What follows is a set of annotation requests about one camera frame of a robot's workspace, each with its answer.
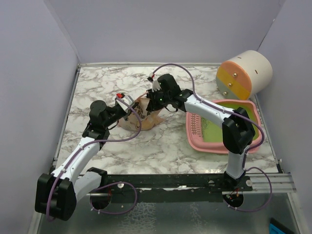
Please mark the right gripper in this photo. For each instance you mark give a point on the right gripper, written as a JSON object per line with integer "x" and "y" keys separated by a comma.
{"x": 151, "y": 105}

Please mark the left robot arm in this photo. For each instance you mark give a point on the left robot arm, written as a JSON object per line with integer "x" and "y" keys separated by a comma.
{"x": 57, "y": 193}

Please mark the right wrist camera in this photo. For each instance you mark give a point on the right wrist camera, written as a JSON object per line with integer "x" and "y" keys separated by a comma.
{"x": 155, "y": 83}

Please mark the cat litter bag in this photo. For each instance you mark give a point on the cat litter bag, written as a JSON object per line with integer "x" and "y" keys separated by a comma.
{"x": 148, "y": 119}

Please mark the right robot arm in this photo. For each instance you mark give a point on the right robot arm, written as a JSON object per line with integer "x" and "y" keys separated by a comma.
{"x": 236, "y": 126}

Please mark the black base bar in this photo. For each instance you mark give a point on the black base bar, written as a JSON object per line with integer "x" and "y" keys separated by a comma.
{"x": 168, "y": 188}

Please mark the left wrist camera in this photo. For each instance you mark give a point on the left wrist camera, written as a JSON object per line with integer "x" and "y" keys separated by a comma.
{"x": 124, "y": 101}

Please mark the blue object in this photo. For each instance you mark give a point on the blue object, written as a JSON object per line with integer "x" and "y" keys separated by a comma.
{"x": 276, "y": 227}

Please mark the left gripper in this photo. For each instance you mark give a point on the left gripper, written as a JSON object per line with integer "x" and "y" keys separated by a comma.
{"x": 126, "y": 114}

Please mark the pink litter box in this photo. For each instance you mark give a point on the pink litter box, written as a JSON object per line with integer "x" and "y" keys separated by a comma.
{"x": 204, "y": 136}

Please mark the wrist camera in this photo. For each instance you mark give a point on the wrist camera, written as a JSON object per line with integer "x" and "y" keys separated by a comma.
{"x": 124, "y": 101}
{"x": 155, "y": 83}

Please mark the aluminium frame rail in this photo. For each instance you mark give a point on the aluminium frame rail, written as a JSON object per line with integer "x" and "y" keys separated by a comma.
{"x": 261, "y": 183}

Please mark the cylindrical drawer cabinet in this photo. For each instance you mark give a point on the cylindrical drawer cabinet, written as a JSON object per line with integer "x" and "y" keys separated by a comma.
{"x": 244, "y": 75}

